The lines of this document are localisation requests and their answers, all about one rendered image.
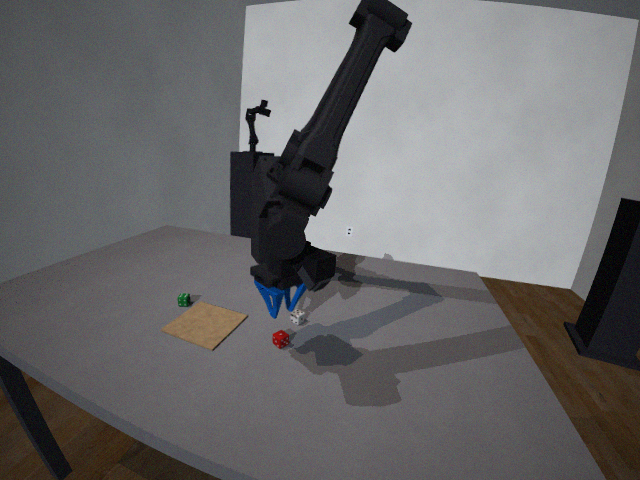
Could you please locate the green die with white pips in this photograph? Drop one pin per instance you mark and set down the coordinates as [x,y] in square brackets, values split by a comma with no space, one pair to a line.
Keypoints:
[184,300]

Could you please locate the white die with black pips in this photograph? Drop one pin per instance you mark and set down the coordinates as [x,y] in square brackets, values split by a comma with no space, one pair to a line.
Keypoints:
[297,316]

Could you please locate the red die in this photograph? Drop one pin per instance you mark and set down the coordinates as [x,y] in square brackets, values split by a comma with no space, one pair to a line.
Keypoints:
[280,339]

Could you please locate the tan mat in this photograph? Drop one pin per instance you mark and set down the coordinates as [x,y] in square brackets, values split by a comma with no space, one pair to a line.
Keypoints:
[205,325]

